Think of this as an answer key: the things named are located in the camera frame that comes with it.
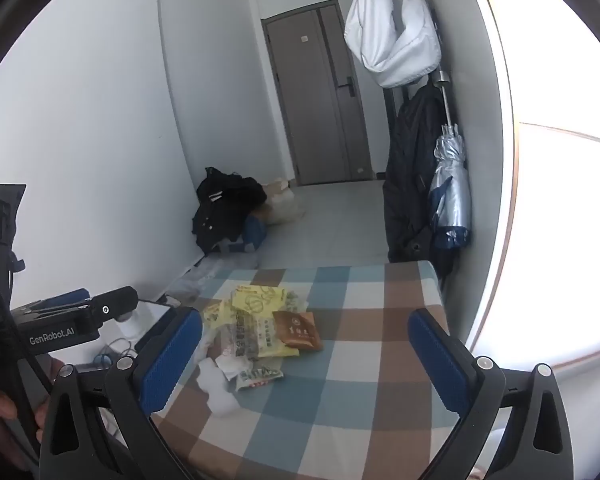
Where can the white jacket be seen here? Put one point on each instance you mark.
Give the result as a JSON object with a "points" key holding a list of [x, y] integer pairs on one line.
{"points": [[385, 40]]}

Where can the grey door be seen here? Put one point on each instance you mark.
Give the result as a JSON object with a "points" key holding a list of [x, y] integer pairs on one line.
{"points": [[315, 95]]}

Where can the black backpack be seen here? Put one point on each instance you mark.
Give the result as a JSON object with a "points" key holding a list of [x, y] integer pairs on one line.
{"points": [[410, 170]]}

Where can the white folded paper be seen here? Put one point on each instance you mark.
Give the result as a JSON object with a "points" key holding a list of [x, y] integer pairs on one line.
{"points": [[217, 392]]}

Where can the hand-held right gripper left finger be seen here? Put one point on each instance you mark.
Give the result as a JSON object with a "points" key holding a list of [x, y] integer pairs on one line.
{"points": [[172, 360]]}

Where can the printed clear wrapper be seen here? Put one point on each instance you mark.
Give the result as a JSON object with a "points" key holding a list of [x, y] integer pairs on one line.
{"points": [[260, 376]]}

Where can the yellow plastic bag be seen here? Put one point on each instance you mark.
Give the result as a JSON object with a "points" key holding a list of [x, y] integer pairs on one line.
{"points": [[252, 310]]}

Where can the silver blue folded umbrella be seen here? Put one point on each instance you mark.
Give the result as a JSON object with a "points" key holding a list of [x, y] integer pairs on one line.
{"points": [[450, 185]]}

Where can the large brown paper packet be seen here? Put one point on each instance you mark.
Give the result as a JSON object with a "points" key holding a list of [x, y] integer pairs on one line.
{"points": [[297, 332]]}

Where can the white utensil holder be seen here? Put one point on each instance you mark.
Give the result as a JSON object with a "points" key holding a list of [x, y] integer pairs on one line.
{"points": [[130, 327]]}

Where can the crumpled white tissue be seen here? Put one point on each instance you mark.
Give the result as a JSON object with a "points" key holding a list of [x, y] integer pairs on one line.
{"points": [[230, 362]]}

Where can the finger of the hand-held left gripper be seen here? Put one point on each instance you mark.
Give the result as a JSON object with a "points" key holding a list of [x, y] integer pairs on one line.
{"points": [[120, 302], [65, 297]]}

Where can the pile of black clothes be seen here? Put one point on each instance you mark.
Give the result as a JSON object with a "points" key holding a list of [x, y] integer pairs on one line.
{"points": [[225, 205]]}

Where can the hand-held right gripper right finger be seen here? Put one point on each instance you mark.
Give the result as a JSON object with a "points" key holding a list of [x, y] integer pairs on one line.
{"points": [[440, 360]]}

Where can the clear plastic bag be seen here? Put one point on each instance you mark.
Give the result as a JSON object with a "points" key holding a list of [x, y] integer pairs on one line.
{"points": [[205, 275]]}

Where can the checked tablecloth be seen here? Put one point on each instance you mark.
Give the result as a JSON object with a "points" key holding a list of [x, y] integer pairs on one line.
{"points": [[340, 400]]}

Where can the beige tote bag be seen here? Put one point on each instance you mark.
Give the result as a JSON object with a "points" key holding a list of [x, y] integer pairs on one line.
{"points": [[285, 205]]}

